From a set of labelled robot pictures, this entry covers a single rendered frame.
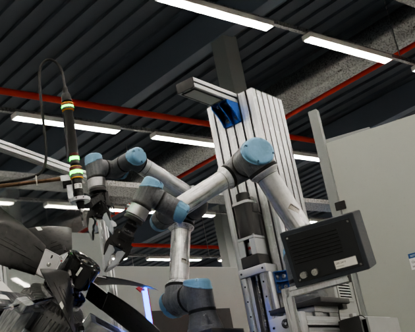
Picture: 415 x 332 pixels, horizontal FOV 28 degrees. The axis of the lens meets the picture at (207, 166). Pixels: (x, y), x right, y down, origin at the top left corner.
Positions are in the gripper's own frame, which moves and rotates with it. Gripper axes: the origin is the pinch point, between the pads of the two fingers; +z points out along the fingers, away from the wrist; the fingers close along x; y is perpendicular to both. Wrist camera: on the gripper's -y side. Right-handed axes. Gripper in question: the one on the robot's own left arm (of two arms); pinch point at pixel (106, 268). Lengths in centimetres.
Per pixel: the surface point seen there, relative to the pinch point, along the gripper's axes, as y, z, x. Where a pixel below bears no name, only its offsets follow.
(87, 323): -10.6, 19.3, -3.5
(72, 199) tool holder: -6.9, -14.1, 20.7
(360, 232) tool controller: -28, -46, -67
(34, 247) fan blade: -22.2, 6.7, 22.2
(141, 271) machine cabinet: 395, -47, -19
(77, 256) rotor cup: -19.2, 2.8, 9.5
